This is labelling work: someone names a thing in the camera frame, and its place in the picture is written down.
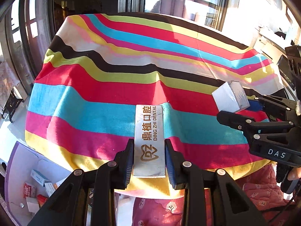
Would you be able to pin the white lace tablecloth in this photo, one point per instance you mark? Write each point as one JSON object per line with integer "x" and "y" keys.
{"x": 7, "y": 77}

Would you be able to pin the white cube box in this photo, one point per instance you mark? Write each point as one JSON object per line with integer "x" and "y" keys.
{"x": 229, "y": 96}

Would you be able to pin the silver box with gold print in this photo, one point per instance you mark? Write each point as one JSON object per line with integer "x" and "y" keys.
{"x": 149, "y": 146}

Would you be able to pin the pink quilted clothing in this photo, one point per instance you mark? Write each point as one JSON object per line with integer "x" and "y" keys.
{"x": 258, "y": 193}

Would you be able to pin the plain white box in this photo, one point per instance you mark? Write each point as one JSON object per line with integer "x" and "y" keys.
{"x": 32, "y": 204}

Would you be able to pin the white and green box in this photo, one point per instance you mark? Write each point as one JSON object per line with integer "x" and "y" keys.
{"x": 37, "y": 177}

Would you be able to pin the small white printed box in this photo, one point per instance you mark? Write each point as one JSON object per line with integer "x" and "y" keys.
{"x": 50, "y": 188}

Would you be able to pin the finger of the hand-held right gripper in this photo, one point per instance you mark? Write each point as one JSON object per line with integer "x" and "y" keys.
{"x": 235, "y": 120}
{"x": 275, "y": 106}

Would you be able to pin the purple storage box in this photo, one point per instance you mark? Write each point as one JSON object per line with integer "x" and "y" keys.
{"x": 17, "y": 164}

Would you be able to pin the window frame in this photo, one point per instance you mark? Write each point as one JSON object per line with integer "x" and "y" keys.
{"x": 223, "y": 9}

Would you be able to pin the striped tablecloth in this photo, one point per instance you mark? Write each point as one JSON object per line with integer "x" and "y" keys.
{"x": 117, "y": 87}

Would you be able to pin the red and white packet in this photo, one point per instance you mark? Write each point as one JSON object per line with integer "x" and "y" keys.
{"x": 29, "y": 189}

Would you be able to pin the black iron table stand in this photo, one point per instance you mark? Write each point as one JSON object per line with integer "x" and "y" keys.
{"x": 11, "y": 103}

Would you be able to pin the white appliance carton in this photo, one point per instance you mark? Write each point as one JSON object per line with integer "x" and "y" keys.
{"x": 270, "y": 42}

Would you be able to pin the dark sliding door frame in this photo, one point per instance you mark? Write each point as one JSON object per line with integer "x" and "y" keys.
{"x": 22, "y": 42}

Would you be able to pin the orange box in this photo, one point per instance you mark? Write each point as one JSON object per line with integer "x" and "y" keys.
{"x": 42, "y": 200}

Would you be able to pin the person's right hand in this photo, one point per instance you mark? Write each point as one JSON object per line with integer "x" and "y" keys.
{"x": 295, "y": 175}

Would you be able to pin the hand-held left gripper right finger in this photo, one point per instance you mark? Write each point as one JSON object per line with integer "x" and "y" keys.
{"x": 169, "y": 167}

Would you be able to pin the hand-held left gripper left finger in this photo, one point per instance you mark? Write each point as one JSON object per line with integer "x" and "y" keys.
{"x": 129, "y": 163}

